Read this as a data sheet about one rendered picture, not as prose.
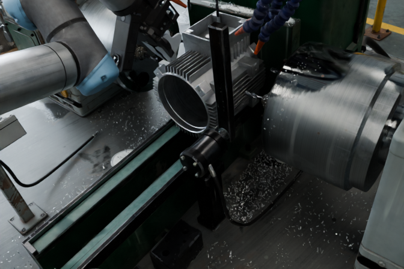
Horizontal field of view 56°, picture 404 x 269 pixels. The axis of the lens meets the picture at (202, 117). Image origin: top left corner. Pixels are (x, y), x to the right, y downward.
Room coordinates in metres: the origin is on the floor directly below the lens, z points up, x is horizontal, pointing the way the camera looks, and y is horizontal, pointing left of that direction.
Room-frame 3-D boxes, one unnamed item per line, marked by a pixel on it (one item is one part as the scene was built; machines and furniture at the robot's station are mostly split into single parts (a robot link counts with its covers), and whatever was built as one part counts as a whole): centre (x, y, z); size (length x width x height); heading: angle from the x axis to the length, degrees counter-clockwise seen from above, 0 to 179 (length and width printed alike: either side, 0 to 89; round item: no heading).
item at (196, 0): (0.87, -0.15, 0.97); 0.30 x 0.11 x 0.34; 46
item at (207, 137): (0.62, -0.15, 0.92); 0.45 x 0.13 x 0.24; 136
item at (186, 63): (0.75, -0.03, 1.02); 0.20 x 0.19 x 0.19; 135
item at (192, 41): (0.78, -0.06, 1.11); 0.12 x 0.11 x 0.07; 135
